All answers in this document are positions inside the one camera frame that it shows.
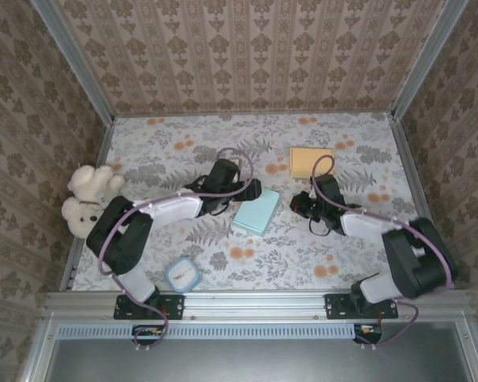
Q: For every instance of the yellow paper box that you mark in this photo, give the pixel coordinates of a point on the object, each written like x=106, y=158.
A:
x=302, y=163

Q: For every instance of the light blue paper box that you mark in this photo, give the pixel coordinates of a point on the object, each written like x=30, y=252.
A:
x=257, y=213

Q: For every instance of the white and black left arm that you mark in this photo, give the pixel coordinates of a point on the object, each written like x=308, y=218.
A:
x=119, y=235

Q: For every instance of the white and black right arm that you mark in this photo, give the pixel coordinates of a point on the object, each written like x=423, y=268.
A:
x=414, y=254

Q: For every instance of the floral patterned table cover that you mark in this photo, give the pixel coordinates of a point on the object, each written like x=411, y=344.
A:
x=263, y=270

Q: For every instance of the square blue-rimmed container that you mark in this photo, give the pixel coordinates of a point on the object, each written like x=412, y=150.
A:
x=183, y=274

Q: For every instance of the white teddy bear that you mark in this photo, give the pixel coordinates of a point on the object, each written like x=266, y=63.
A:
x=83, y=191

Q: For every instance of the black connector board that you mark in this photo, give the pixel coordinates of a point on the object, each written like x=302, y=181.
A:
x=149, y=334
x=368, y=333

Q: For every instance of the grey metal panel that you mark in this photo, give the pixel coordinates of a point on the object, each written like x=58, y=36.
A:
x=243, y=362

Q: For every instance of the aluminium side rail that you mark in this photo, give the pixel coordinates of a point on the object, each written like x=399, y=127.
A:
x=105, y=139
x=421, y=199

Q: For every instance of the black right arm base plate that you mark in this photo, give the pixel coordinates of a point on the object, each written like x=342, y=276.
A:
x=334, y=308

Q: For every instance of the aluminium mounting rail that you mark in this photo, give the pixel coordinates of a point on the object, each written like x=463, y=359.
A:
x=255, y=304

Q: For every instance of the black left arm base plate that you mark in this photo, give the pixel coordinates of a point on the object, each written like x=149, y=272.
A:
x=175, y=308

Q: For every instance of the aluminium frame post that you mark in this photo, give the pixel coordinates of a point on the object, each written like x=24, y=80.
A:
x=79, y=67
x=426, y=59

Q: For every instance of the aluminium lower frame bar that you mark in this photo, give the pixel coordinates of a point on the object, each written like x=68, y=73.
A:
x=38, y=350
x=476, y=350

